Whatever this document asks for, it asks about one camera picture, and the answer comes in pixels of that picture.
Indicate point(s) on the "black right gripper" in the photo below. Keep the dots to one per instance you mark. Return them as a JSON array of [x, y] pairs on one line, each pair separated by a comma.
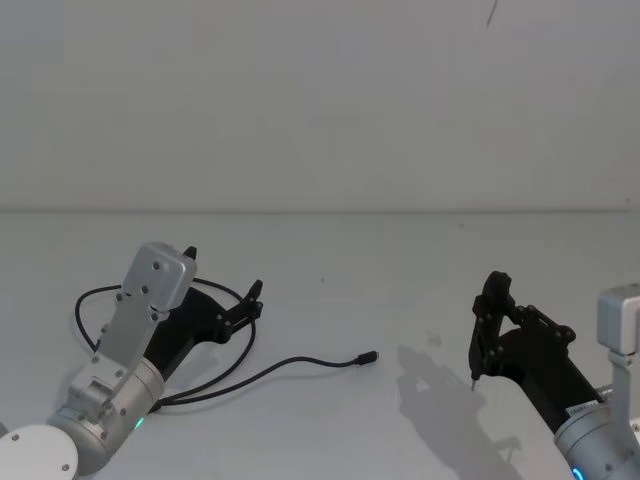
[[545, 370]]

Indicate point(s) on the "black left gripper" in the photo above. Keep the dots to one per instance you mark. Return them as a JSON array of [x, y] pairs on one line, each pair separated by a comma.
[[192, 320]]

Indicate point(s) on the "white table cloth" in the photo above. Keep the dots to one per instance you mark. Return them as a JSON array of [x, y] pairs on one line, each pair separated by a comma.
[[325, 430]]

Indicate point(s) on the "slim black plug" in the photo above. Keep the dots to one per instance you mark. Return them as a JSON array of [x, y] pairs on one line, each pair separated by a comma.
[[477, 350]]

